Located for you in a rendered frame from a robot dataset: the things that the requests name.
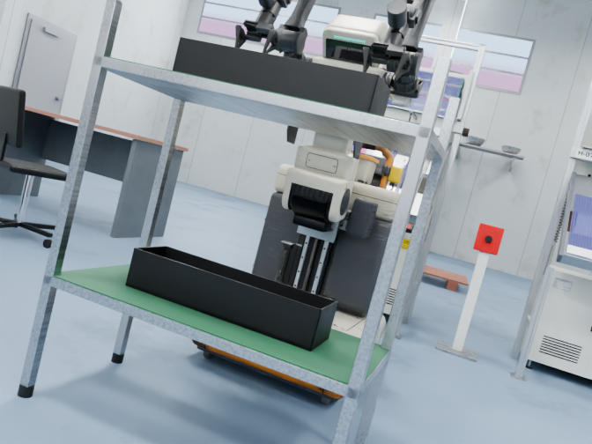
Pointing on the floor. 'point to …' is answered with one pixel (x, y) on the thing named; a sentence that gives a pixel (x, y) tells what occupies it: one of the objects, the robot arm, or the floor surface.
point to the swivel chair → (11, 124)
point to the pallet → (447, 277)
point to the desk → (60, 142)
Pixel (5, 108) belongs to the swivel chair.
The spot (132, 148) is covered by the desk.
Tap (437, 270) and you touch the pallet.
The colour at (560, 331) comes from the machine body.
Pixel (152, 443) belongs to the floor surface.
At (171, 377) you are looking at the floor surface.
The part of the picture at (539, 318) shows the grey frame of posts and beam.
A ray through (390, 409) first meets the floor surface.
